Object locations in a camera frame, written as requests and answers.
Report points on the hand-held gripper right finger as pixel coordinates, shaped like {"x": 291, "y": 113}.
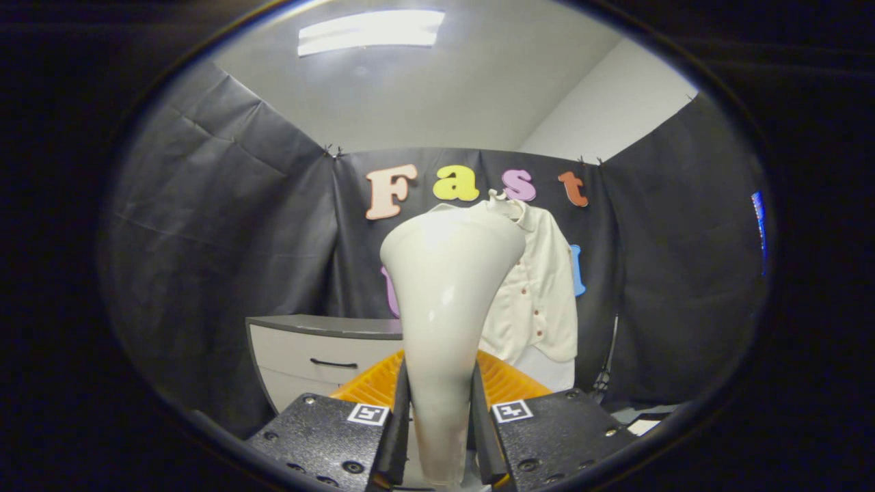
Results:
{"x": 557, "y": 430}

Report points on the white garment steamer head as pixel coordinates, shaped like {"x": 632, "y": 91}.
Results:
{"x": 448, "y": 294}

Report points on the white paper sheet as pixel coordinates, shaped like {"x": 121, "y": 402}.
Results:
{"x": 642, "y": 427}

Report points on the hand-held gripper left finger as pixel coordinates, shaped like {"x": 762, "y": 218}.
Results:
{"x": 321, "y": 430}

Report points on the grey drawer cabinet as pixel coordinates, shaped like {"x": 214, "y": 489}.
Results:
{"x": 307, "y": 345}

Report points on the white mannequin stand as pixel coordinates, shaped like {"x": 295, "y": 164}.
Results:
{"x": 554, "y": 372}

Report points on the cream button-up shirt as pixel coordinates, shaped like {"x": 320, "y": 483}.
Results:
{"x": 540, "y": 294}

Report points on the black backdrop cloth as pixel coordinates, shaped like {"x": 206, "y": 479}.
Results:
{"x": 219, "y": 239}

